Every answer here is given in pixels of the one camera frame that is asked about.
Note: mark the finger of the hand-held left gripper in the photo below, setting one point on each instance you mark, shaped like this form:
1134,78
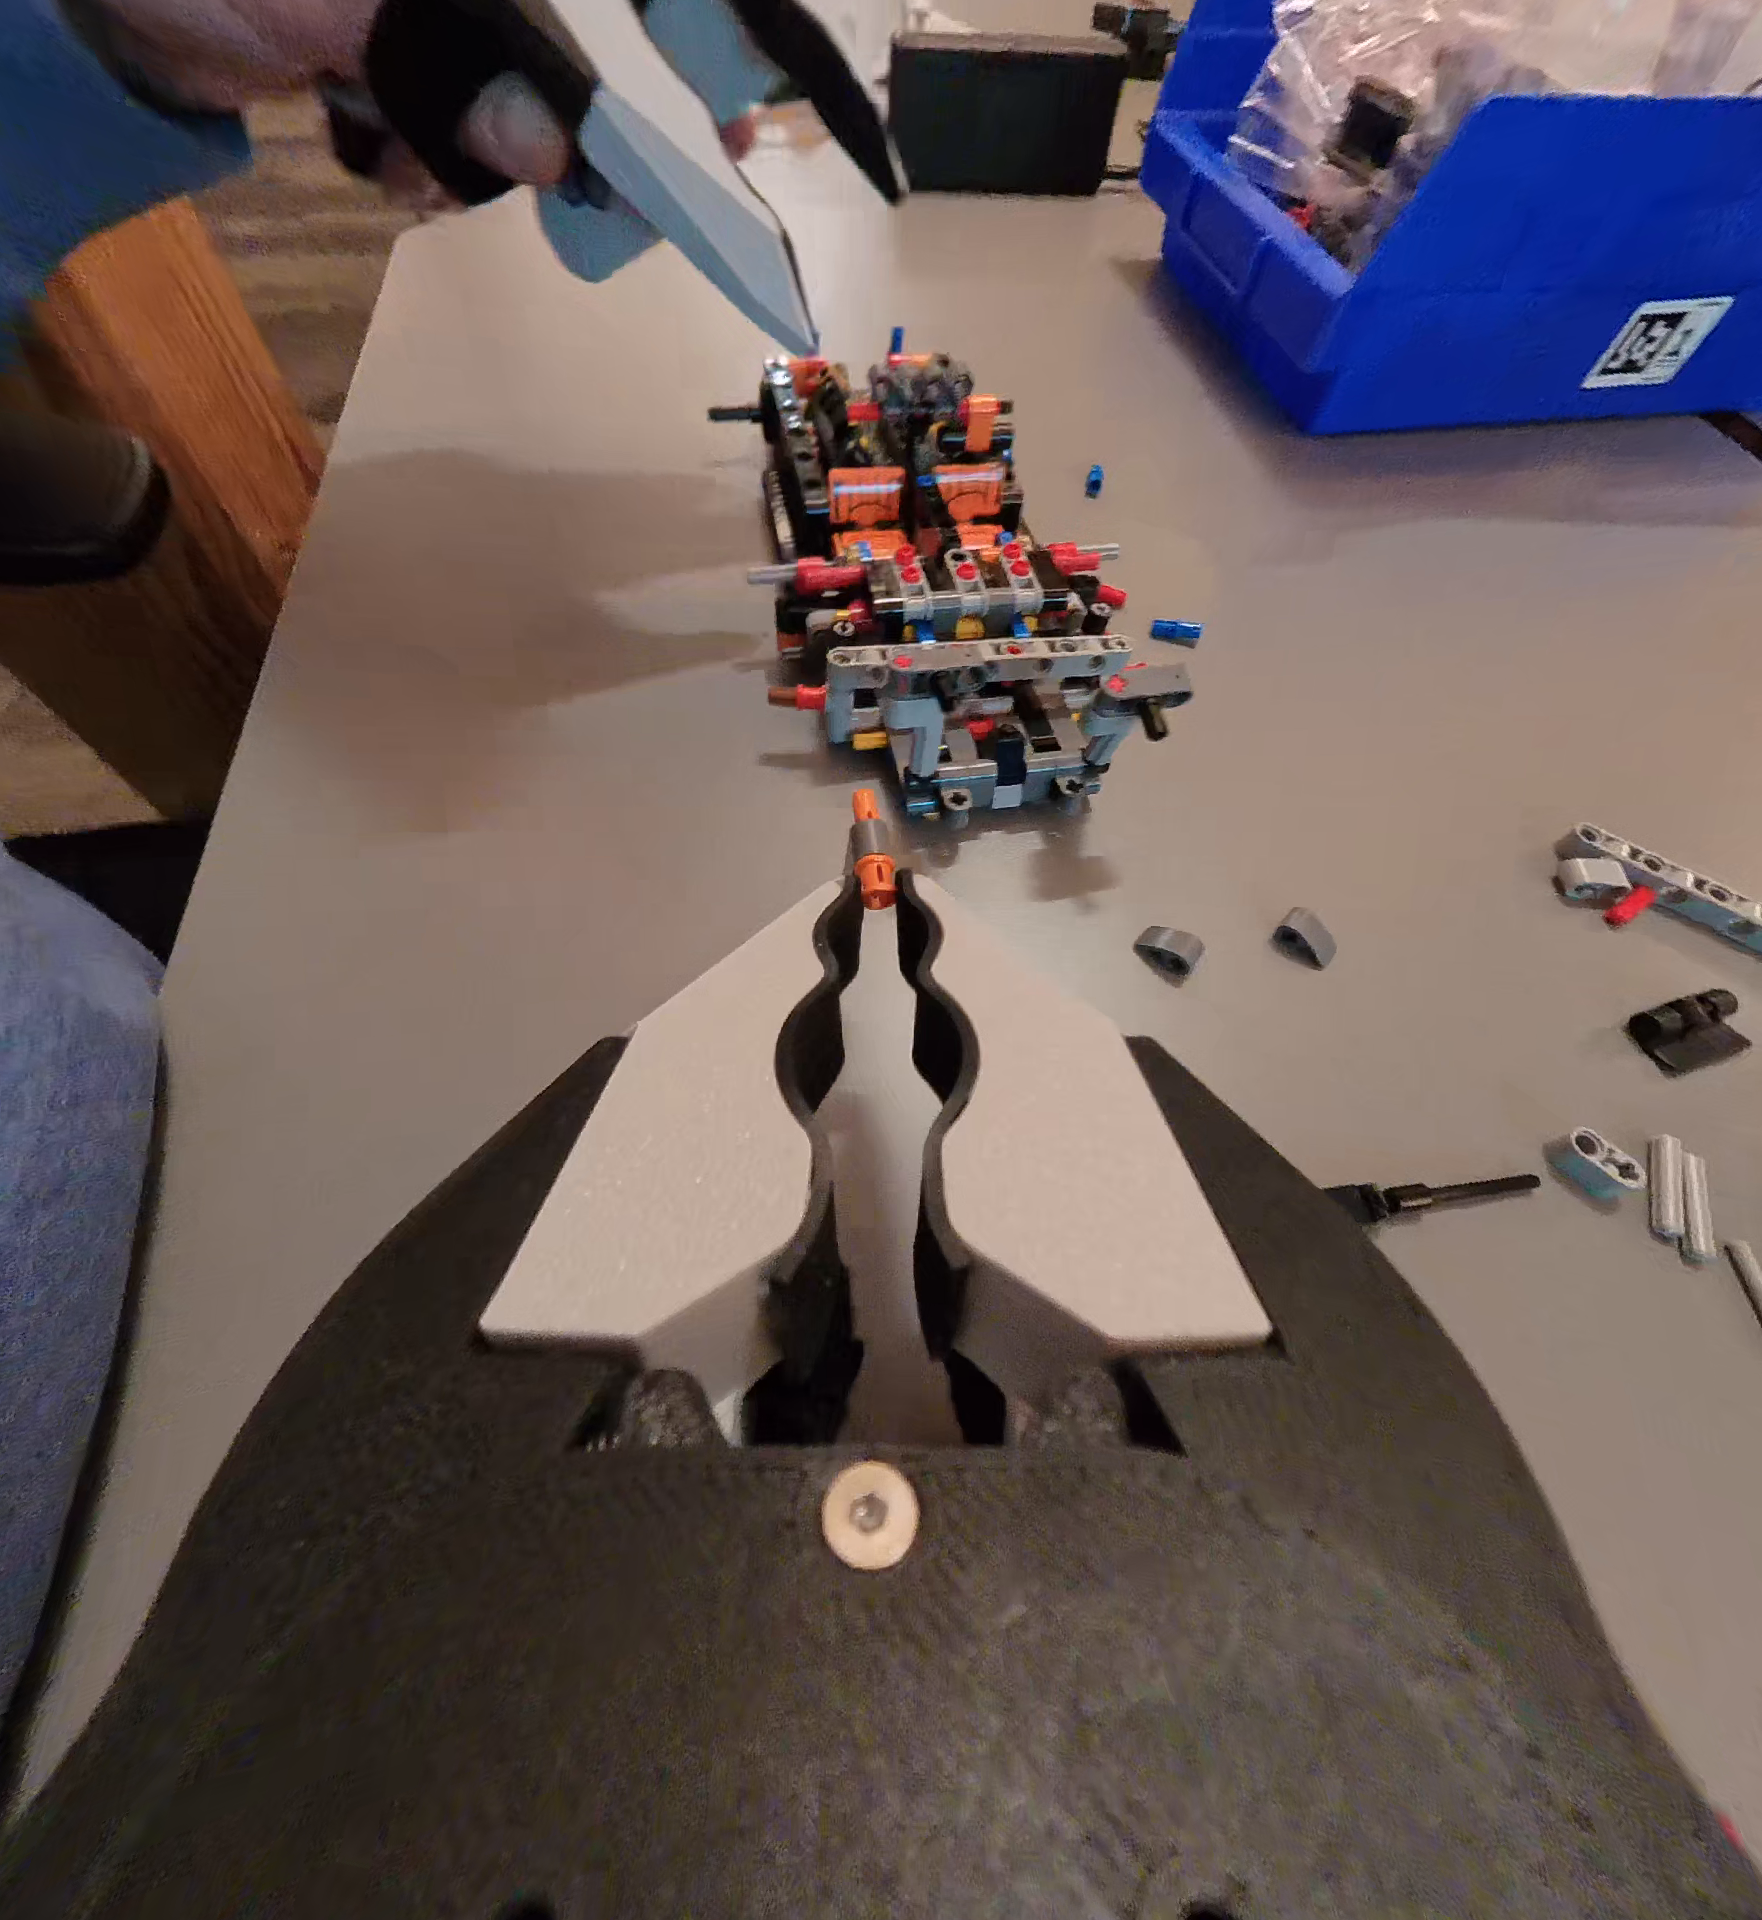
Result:
822,89
685,210

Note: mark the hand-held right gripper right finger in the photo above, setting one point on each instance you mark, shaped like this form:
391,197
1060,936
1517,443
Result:
1091,1201

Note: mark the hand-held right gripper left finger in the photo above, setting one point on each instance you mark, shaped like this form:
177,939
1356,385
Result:
655,1201

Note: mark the orange lego pin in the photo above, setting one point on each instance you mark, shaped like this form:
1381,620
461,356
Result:
875,880

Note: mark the partly built lego car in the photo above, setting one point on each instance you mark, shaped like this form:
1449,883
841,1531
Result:
956,599

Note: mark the grey quarter-round lego piece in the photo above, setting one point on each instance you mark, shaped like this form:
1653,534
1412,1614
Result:
1304,935
1170,950

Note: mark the black lego shaft piece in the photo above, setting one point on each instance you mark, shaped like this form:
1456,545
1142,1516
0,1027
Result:
1452,1196

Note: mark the black lego connector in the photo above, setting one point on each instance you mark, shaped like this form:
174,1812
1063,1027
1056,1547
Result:
1688,1032

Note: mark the long grey lego beam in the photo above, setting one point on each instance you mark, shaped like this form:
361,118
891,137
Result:
1706,900

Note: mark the person's left hand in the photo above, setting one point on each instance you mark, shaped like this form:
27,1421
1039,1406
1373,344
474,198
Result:
514,136

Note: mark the black box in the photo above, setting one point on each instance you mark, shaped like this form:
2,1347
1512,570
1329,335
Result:
1008,120

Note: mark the black plug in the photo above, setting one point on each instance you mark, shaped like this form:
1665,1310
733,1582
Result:
1134,30

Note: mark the light grey two-hole connector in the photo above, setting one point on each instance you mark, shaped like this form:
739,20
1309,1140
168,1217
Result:
1593,1161

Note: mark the pile of clear plastic bags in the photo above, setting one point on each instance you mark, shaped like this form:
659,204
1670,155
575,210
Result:
1421,106

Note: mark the black office chair armrest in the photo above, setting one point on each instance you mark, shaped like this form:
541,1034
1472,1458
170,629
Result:
27,495

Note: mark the person's blue sweater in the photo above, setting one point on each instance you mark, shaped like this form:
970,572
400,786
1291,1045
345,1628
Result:
10,1201

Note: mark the blue plastic bin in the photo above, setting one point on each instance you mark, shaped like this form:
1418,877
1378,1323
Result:
1496,301

